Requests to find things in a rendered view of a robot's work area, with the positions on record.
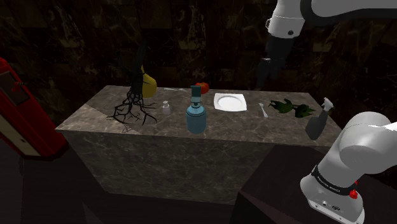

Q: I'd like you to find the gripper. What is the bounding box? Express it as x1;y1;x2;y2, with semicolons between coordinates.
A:
255;34;295;90

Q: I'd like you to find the green leafy vegetable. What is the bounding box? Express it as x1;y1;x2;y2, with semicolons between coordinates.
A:
268;98;316;119

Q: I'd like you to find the white fork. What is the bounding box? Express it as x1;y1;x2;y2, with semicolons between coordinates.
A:
258;102;269;119

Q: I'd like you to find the white square plate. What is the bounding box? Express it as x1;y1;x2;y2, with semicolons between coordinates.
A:
213;92;248;113

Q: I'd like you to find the red tomato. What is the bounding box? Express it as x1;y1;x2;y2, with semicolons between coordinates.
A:
195;81;210;95

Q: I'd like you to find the grey spray bottle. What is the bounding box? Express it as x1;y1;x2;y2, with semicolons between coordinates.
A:
305;97;335;141

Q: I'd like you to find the blue soap dispenser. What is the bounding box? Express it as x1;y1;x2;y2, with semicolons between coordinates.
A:
185;85;207;135

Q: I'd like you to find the yellow pear-shaped vase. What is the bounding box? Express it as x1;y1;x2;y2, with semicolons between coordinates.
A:
141;64;158;99

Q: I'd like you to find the black bare branch plant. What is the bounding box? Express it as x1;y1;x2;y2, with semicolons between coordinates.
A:
106;43;160;126

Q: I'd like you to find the red cabinet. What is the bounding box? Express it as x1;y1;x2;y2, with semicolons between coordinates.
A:
0;57;69;162

